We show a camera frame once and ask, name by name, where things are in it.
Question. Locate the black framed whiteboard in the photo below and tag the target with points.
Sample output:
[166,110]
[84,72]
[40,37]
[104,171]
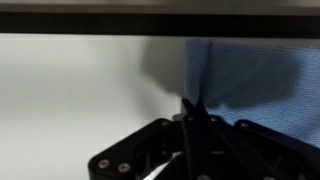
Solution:
[66,83]

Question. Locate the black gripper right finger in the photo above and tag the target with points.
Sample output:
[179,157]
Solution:
[253,153]

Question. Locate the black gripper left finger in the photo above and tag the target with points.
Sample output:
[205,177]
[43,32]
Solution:
[150,150]

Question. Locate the blue towel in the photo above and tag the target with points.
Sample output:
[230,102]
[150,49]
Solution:
[260,80]

